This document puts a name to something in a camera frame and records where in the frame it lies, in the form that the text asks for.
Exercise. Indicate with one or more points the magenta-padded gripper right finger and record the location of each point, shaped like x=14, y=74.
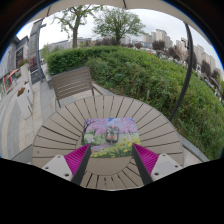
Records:
x=163, y=165

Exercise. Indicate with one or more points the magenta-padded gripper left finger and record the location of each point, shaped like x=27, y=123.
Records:
x=60, y=165

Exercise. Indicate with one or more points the transparent computer mouse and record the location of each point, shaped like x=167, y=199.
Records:
x=112, y=134

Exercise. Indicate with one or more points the flower landscape print mouse pad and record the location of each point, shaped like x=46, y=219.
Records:
x=96, y=133

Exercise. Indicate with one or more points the white planter with orange flowers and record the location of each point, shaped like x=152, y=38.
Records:
x=24, y=103

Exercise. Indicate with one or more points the green hedge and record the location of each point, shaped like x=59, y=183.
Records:
x=146, y=76

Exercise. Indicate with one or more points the dark curved umbrella pole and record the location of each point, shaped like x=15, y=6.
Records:
x=186, y=73

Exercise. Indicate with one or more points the tall white planter with plants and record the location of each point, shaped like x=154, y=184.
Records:
x=24, y=71

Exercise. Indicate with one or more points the grey storefront building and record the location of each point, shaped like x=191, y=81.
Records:
x=10, y=63

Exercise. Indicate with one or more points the distant apartment buildings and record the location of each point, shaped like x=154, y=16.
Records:
x=196, y=53

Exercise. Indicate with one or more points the tall grey sign pillar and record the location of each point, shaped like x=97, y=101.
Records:
x=34, y=46

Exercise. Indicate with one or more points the thin-trunk sparse tree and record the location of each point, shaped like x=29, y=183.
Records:
x=76, y=26

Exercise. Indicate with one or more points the round leafy green tree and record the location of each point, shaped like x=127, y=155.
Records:
x=116, y=23

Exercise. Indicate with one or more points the beige patio umbrella canopy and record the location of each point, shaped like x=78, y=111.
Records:
x=113, y=2

